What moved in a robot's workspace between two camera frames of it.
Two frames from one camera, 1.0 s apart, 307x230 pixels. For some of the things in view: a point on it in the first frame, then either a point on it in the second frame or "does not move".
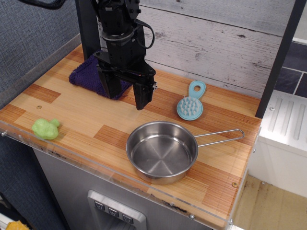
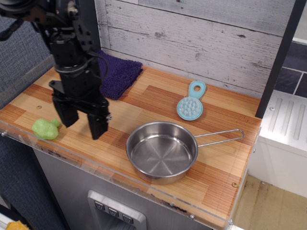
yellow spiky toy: [17, 225] does not move
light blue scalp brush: [191, 108] does not move
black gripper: [126, 57] → [80, 89]
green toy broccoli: [45, 129] does not move
